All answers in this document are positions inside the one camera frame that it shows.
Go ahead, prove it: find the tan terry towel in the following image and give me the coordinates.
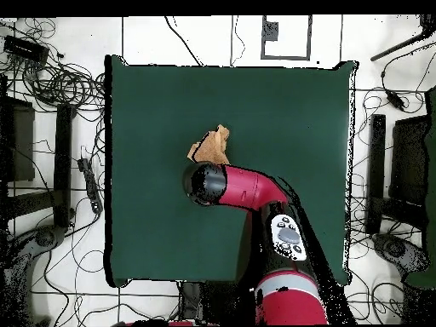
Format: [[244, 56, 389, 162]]
[[186, 123, 232, 165]]

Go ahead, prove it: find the black floor cable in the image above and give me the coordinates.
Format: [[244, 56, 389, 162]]
[[164, 14, 204, 66]]

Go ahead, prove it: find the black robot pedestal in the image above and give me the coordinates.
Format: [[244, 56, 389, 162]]
[[178, 280, 256, 326]]

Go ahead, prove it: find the black power adapter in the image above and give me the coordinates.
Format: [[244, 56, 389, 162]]
[[386, 90, 406, 112]]

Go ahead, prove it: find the grey floor frame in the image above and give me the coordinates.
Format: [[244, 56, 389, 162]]
[[261, 14, 313, 61]]

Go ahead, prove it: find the black power strip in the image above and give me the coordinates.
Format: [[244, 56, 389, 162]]
[[77, 157, 104, 215]]

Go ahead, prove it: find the black stand bar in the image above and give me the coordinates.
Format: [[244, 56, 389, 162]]
[[53, 103, 77, 228], [365, 113, 387, 234]]

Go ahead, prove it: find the dark green table cloth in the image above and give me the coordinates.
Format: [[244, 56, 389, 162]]
[[103, 54, 359, 288]]

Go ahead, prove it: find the black electronics box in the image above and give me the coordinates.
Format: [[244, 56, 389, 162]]
[[3, 34, 50, 64]]

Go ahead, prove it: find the black tripod rod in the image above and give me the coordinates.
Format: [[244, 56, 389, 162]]
[[370, 14, 436, 62]]

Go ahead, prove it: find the tangled black cable bundle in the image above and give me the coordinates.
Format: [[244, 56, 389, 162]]
[[20, 60, 106, 112]]

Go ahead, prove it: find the grey wheeled base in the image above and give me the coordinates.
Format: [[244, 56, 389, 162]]
[[372, 232, 430, 277], [0, 224, 66, 326]]

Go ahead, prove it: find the black square block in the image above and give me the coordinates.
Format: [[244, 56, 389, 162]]
[[0, 95, 36, 183], [388, 115, 431, 205]]

